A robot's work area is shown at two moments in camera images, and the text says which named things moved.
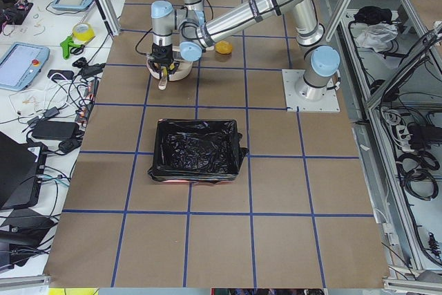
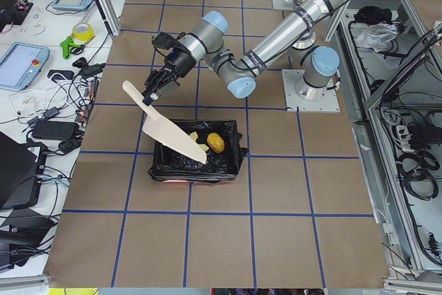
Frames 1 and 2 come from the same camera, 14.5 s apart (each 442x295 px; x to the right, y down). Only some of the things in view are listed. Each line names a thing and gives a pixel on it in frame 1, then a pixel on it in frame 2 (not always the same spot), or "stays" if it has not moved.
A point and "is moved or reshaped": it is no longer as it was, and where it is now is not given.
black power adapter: [56, 130] stays
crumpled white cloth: [378, 36] stays
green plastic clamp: [66, 43] stays
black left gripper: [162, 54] → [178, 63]
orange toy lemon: [223, 47] is moved or reshaped
